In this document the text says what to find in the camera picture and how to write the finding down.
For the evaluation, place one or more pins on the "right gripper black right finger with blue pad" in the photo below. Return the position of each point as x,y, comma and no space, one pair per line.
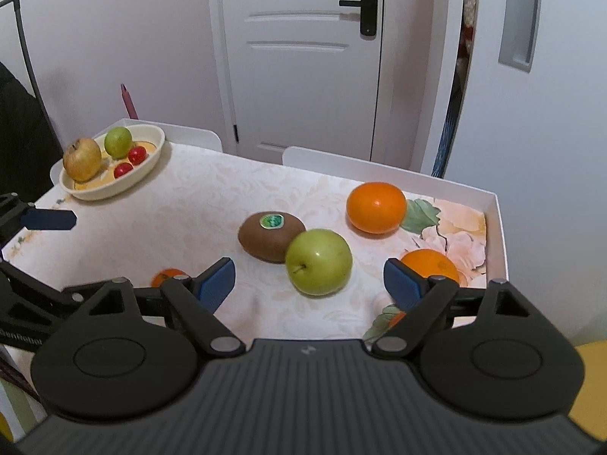
425,301

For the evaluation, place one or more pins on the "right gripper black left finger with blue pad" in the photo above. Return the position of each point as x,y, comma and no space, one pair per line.
190,304

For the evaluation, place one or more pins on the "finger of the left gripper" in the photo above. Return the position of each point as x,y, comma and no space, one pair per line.
16,215
149,301

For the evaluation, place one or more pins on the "small tangerine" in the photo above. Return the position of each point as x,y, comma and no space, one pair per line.
396,319
164,275

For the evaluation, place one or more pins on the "large yellow-brown apple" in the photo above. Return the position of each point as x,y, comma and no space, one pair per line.
82,160

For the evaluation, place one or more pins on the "brown kiwi with sticker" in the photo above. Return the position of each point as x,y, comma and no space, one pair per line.
267,235

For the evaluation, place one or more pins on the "large orange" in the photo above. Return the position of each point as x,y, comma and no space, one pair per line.
428,262
376,208

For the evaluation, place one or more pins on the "green apple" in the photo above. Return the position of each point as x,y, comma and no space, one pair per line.
118,142
319,262

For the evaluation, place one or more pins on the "red cherry tomato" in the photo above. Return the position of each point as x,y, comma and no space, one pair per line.
137,155
122,169

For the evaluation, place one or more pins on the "green apple front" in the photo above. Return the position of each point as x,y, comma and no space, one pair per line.
118,142

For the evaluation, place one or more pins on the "floral tablecloth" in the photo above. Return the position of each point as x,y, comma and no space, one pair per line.
186,214

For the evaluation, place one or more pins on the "pink plastic object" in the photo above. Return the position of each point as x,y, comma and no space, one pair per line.
128,102

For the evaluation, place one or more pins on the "cream bowl with bear print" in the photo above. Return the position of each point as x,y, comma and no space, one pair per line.
104,185

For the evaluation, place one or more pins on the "yellow chair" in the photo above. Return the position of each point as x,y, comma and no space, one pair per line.
589,411

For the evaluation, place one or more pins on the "white wardrobe door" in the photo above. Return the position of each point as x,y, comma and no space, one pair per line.
538,140

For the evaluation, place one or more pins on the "black metal stand pole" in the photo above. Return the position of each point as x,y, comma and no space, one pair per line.
24,49

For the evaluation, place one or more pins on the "white panel door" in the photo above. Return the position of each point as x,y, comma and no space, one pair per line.
297,73

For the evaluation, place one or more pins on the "black door handle lock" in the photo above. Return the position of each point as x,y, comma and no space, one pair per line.
368,15

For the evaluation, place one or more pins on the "grey recessed wardrobe handle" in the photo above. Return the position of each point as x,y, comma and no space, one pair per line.
519,34

